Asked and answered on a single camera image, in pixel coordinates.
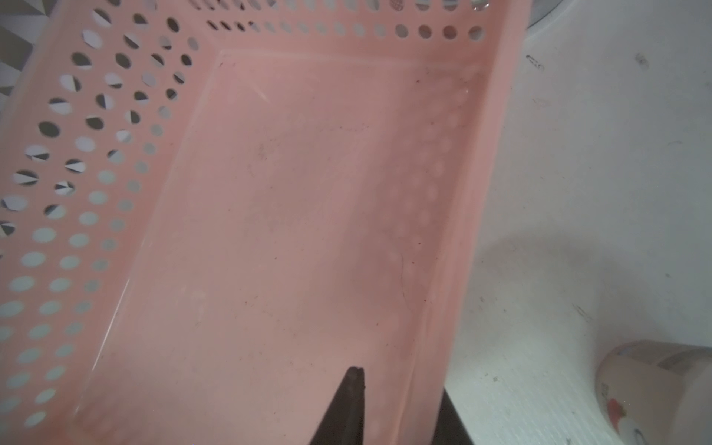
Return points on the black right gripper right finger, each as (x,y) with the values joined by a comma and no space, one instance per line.
(450,429)

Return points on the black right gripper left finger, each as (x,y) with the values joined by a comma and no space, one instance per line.
(344,420)

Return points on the beige yogurt cup red print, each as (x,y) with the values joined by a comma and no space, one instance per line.
(657,393)

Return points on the pink perforated plastic basket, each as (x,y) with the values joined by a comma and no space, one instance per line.
(213,211)

